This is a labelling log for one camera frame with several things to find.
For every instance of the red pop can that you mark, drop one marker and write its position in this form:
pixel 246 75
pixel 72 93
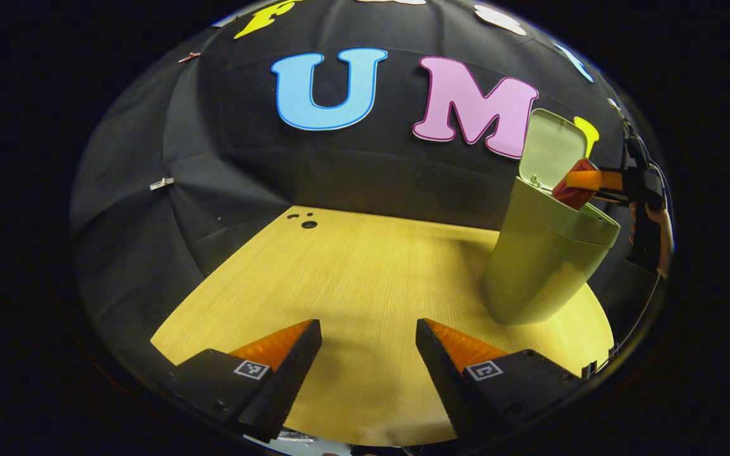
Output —
pixel 574 193

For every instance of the wooden desktop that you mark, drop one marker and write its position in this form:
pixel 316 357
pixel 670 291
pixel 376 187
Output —
pixel 365 272

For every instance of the copper cloth clip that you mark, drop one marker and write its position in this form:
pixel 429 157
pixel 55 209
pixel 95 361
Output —
pixel 189 57

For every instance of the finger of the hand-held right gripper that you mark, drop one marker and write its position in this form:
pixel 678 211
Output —
pixel 593 180
pixel 612 197

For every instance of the pale green garbage bin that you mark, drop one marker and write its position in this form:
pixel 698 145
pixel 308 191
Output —
pixel 542 259

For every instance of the silver cloth clip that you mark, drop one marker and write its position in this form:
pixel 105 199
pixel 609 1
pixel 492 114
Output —
pixel 161 183

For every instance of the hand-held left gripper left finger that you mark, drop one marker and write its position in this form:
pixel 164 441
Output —
pixel 292 370

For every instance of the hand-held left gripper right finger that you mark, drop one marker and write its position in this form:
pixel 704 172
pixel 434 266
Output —
pixel 444 383

